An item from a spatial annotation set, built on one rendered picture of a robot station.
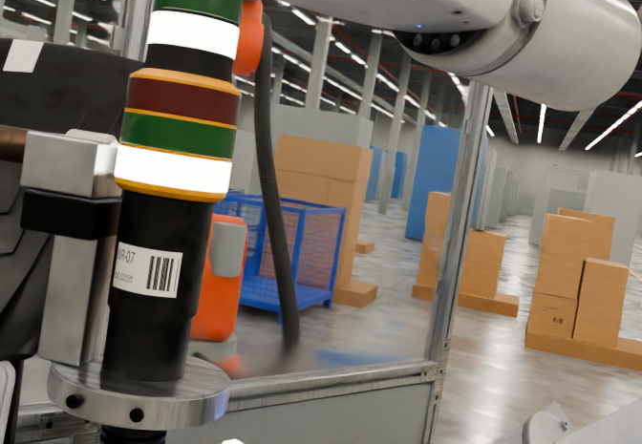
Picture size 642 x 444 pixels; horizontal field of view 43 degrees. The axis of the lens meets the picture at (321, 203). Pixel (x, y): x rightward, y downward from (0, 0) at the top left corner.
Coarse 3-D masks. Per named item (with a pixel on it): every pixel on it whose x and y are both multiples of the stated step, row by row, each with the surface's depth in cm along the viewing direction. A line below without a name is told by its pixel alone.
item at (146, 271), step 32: (128, 192) 31; (128, 224) 30; (160, 224) 30; (192, 224) 31; (128, 256) 30; (160, 256) 30; (192, 256) 31; (128, 288) 30; (160, 288) 30; (192, 288) 31; (128, 320) 30; (160, 320) 30; (128, 352) 30; (160, 352) 31
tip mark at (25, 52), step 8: (16, 40) 48; (24, 40) 49; (16, 48) 48; (24, 48) 48; (32, 48) 48; (40, 48) 48; (8, 56) 47; (16, 56) 47; (24, 56) 47; (32, 56) 47; (8, 64) 47; (16, 64) 47; (24, 64) 47; (32, 64) 47
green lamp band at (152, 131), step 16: (128, 112) 30; (128, 128) 30; (144, 128) 30; (160, 128) 29; (176, 128) 29; (192, 128) 30; (208, 128) 30; (224, 128) 30; (144, 144) 30; (160, 144) 29; (176, 144) 30; (192, 144) 30; (208, 144) 30; (224, 144) 31
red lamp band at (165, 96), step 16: (128, 80) 31; (144, 80) 30; (160, 80) 29; (128, 96) 30; (144, 96) 30; (160, 96) 29; (176, 96) 29; (192, 96) 29; (208, 96) 30; (224, 96) 30; (240, 96) 31; (160, 112) 29; (176, 112) 29; (192, 112) 30; (208, 112) 30; (224, 112) 30
